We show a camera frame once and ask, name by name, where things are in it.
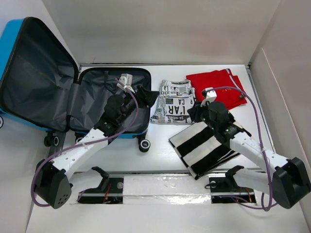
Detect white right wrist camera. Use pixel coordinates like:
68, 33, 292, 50
201, 87, 217, 107

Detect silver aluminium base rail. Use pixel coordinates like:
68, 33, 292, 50
69, 172, 258, 205

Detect newspaper print garment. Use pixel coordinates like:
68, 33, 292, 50
150, 80, 196, 125

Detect black white striped garment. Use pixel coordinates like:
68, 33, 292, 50
169, 122, 240, 180

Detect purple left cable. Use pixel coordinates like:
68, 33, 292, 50
31, 81, 139, 207

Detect blue hard-shell suitcase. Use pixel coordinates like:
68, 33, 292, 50
0, 17, 152, 147

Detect purple cable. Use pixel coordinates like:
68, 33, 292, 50
31, 81, 139, 207
211, 86, 279, 212

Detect red shirt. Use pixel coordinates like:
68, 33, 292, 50
186, 68, 247, 111

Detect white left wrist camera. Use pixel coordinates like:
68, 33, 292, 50
117, 74, 134, 93

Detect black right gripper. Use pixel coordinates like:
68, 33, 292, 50
187, 99, 217, 131

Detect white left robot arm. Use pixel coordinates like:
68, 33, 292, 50
31, 86, 159, 209

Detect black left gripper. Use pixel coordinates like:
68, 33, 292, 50
118, 85, 158, 125

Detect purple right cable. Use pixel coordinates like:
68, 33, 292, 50
211, 86, 279, 212

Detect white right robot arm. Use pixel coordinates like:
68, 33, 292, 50
188, 101, 311, 209

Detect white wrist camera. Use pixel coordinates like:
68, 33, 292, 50
201, 87, 217, 107
117, 74, 134, 93

